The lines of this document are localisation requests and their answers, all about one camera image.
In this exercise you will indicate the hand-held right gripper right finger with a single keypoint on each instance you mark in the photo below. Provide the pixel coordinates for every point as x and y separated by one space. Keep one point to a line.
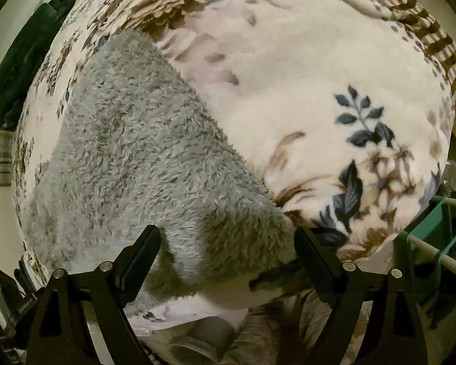
313 262

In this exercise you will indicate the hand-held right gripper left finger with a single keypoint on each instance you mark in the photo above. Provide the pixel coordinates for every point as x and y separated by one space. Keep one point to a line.
138 262

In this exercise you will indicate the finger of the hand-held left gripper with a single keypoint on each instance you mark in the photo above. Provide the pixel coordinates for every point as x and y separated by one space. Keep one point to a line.
5 292

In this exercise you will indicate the grey fluffy blanket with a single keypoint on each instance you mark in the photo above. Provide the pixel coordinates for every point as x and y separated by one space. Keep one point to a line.
136 159

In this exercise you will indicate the person's left grey slipper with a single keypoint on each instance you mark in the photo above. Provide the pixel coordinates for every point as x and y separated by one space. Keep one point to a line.
209 338

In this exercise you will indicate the green drying rack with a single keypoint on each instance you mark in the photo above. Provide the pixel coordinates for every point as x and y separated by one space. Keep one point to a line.
440 228

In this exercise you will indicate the floral printed blanket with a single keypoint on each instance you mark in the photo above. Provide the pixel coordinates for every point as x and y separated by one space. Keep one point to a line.
307 83

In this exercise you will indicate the dark green folded blanket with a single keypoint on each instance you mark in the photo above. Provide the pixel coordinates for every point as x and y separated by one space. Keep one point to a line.
26 57

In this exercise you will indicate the brown checked blanket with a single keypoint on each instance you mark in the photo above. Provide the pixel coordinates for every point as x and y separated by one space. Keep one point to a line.
421 22

